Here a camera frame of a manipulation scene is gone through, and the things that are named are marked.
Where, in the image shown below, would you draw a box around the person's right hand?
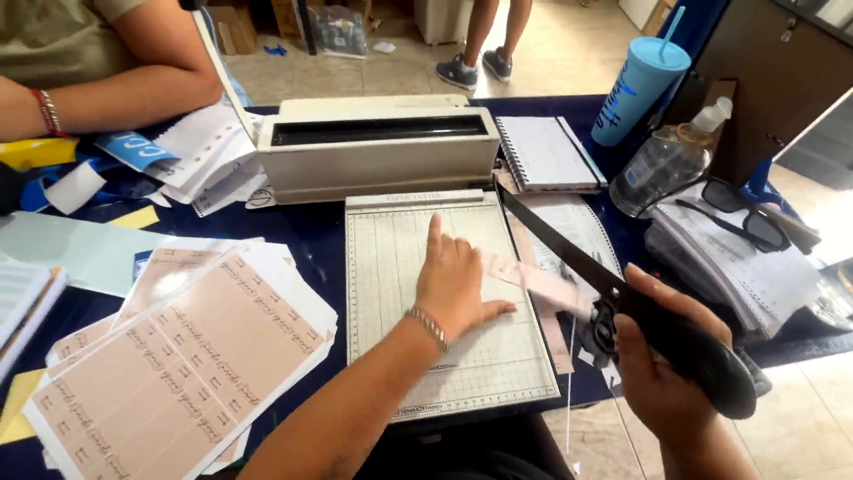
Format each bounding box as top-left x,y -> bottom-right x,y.
612,263 -> 734,442

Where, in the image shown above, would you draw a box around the person's left hand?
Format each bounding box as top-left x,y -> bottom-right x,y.
415,213 -> 517,344

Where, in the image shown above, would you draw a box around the black paper cutter blade arm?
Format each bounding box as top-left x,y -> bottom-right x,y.
495,181 -> 774,422

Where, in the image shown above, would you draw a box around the stack of punched white sheets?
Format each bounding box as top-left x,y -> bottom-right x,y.
642,187 -> 826,340

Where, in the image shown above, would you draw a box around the black sunglasses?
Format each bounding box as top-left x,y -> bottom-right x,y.
675,176 -> 794,255

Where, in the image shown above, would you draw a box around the punched printed white sheet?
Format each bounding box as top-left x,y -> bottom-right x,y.
505,195 -> 625,297

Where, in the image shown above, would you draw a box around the pink paper offcuts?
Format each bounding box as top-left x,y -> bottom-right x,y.
537,310 -> 577,376

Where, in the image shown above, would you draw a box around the pink paper strip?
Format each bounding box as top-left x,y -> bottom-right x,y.
480,252 -> 595,318

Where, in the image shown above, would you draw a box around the clear pump bottle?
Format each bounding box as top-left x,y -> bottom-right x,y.
608,96 -> 734,219

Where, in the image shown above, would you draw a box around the white spiral notebook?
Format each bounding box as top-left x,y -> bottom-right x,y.
495,115 -> 609,195

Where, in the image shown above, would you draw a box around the light blue tumbler with straw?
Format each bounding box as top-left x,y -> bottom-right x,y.
590,5 -> 693,148

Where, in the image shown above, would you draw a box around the person's black clothing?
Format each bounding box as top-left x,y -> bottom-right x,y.
356,412 -> 577,480

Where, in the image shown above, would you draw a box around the white gridded paper cutter board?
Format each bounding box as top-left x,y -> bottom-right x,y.
344,188 -> 562,425

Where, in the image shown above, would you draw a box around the beige binding machine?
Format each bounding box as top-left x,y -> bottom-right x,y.
255,93 -> 502,205

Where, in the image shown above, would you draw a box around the dark blue tablecloth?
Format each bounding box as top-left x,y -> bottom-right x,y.
0,93 -> 853,480

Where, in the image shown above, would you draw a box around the clear plastic bag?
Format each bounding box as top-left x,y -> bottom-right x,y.
308,5 -> 369,60

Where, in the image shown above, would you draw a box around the pile of punched white papers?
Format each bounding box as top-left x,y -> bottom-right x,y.
143,102 -> 275,219

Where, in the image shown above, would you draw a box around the stack of pink printed sheets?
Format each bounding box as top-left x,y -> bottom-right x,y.
22,239 -> 339,480

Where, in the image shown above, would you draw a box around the white binding machine lever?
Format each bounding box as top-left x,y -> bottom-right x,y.
179,0 -> 259,144

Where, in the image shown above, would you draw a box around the cardboard boxes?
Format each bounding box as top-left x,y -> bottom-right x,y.
205,0 -> 314,57

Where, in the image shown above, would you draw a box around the small yellow paper piece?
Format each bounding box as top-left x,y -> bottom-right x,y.
108,204 -> 161,232

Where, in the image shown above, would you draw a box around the blue printed card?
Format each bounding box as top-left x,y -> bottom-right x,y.
95,131 -> 179,172

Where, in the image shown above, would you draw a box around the pale green paper sheet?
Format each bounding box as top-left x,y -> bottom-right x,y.
0,211 -> 171,299

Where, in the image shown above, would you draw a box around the white paper scrap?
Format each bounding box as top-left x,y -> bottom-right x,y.
43,160 -> 108,216

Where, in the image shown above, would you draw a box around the stack of striped notebooks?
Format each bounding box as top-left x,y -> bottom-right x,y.
0,259 -> 69,384

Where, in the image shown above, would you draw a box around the yellow folder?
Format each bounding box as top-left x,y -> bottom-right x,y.
0,136 -> 81,172

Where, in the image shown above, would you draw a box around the large yellow paper sheet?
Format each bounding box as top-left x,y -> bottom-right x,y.
0,368 -> 49,446

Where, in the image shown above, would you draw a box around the brown picture frame back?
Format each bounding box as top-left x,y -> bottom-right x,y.
658,0 -> 853,189

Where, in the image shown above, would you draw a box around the silver bead bracelet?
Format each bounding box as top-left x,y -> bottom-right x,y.
404,305 -> 451,352

